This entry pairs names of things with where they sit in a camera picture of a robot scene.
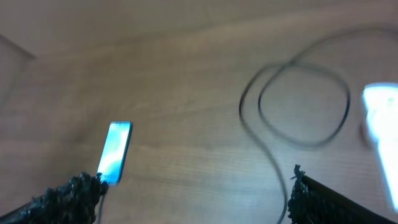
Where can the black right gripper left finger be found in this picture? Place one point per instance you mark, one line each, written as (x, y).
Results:
(73, 202)

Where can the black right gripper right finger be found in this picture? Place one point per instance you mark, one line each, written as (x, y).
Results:
(314, 203)

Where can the blue Galaxy smartphone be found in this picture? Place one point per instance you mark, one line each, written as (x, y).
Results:
(114, 152)

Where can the white power strip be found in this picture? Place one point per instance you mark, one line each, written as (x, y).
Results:
(380, 130)

